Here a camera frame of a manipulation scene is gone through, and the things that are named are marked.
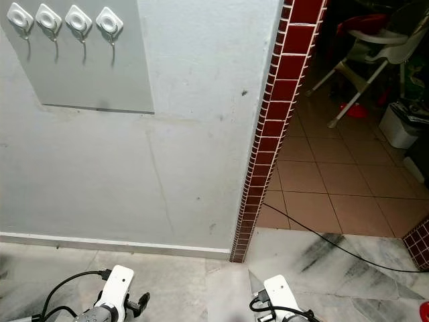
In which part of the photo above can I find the white skirting board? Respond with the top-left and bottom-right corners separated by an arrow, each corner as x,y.
0,232 -> 233,261

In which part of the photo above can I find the red tiled pillar edge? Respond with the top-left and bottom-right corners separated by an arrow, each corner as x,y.
229,0 -> 330,264

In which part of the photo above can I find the red bowl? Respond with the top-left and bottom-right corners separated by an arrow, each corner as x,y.
339,102 -> 370,120

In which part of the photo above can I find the white plastic bin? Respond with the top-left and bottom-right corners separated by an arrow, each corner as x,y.
378,100 -> 429,150

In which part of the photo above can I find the white high chair red seat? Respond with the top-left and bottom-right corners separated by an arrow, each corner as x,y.
304,12 -> 429,129

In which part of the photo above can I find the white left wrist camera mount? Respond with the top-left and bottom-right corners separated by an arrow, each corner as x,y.
103,264 -> 135,311

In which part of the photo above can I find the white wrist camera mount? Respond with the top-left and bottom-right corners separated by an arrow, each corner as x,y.
263,274 -> 300,313
103,264 -> 135,311

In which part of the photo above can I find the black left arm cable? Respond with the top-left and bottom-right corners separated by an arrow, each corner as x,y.
46,269 -> 110,322

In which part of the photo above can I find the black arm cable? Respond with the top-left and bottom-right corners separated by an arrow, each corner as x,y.
249,291 -> 317,322
46,269 -> 110,322

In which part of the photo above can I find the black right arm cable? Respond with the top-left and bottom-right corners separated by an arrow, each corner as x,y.
249,291 -> 317,322

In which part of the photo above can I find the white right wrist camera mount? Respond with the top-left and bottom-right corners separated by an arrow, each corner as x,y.
263,274 -> 300,313

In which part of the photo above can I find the black floor cable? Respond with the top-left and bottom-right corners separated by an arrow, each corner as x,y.
261,203 -> 424,273

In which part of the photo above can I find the grey wall board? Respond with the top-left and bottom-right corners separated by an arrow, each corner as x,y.
34,0 -> 156,114

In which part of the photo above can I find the white wall hook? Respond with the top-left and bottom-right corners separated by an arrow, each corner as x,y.
35,3 -> 63,64
65,5 -> 94,66
96,7 -> 125,67
7,2 -> 35,61

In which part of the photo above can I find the low red tiled wall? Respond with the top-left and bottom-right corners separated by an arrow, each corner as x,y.
402,215 -> 429,272

